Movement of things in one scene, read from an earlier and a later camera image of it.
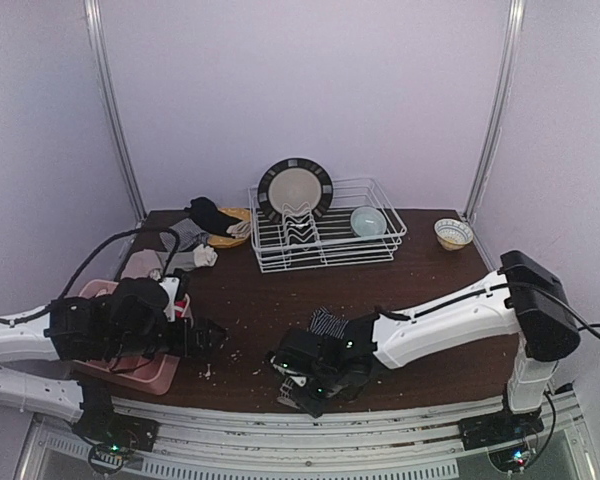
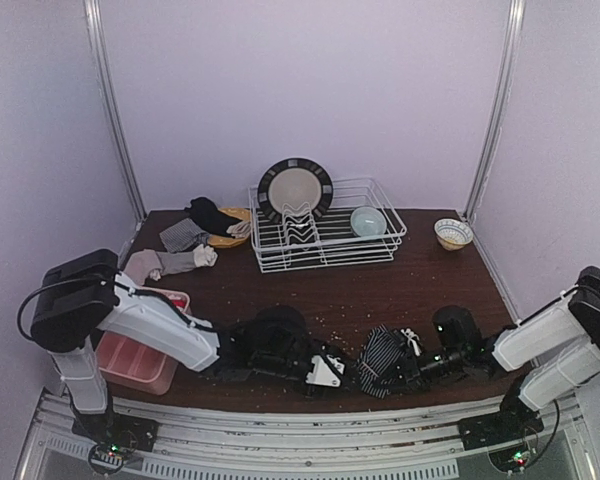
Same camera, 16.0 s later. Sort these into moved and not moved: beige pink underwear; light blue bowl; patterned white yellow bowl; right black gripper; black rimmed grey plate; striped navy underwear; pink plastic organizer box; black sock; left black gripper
Moved: striped navy underwear; left black gripper; right black gripper
Not moved: light blue bowl; pink plastic organizer box; black sock; patterned white yellow bowl; beige pink underwear; black rimmed grey plate
